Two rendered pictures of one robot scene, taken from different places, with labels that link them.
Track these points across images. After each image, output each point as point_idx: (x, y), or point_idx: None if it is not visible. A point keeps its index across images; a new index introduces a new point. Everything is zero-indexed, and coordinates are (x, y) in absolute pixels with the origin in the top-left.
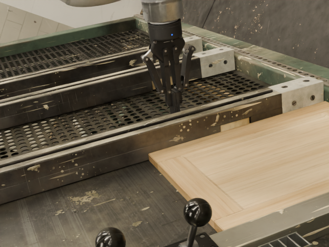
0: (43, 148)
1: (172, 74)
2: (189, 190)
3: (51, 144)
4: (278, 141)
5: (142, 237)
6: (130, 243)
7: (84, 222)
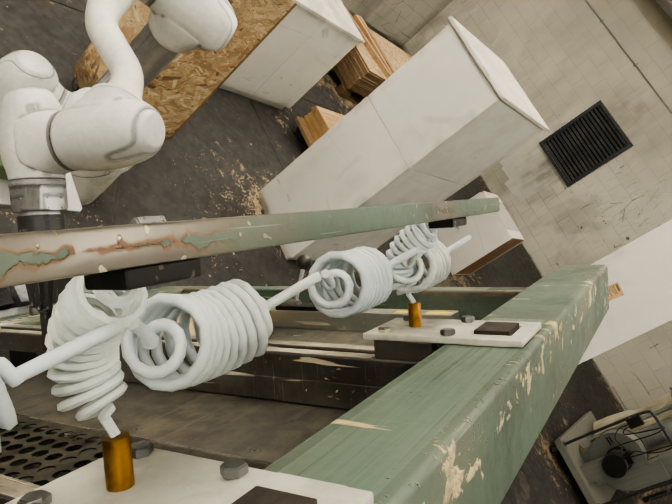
0: (91, 433)
1: (42, 288)
2: None
3: (74, 434)
4: None
5: (273, 339)
6: (284, 339)
7: None
